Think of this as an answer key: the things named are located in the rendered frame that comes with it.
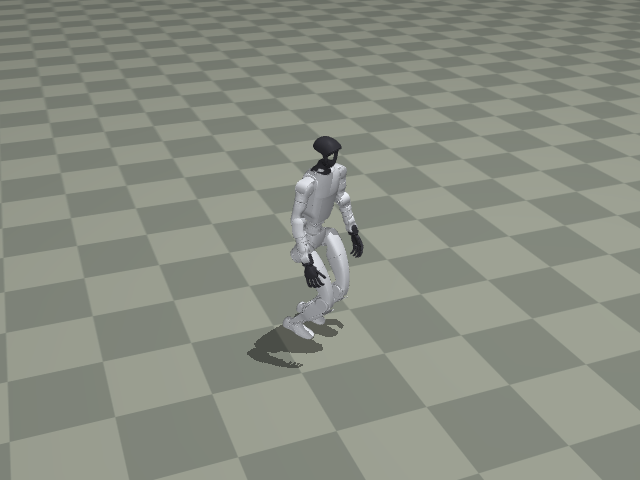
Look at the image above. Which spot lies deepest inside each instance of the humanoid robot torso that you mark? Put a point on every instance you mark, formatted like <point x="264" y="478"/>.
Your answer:
<point x="320" y="204"/>

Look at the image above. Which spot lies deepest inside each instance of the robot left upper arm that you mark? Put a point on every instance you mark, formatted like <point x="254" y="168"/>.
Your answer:
<point x="342" y="197"/>

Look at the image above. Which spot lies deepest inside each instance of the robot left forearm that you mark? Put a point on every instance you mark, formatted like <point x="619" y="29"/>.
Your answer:
<point x="347" y="215"/>

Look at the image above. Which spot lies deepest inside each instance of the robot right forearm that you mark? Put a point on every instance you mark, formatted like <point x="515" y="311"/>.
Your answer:
<point x="301" y="240"/>

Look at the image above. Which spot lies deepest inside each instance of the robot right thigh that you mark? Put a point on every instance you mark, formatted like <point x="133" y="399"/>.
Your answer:
<point x="326" y="291"/>

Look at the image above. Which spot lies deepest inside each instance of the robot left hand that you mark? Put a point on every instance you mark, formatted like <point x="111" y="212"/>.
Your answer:
<point x="357" y="243"/>

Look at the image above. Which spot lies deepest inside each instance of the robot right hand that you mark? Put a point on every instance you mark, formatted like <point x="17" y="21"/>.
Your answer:
<point x="311" y="272"/>

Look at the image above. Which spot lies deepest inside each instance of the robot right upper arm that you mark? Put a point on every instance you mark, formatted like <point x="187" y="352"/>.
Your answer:
<point x="303" y="189"/>

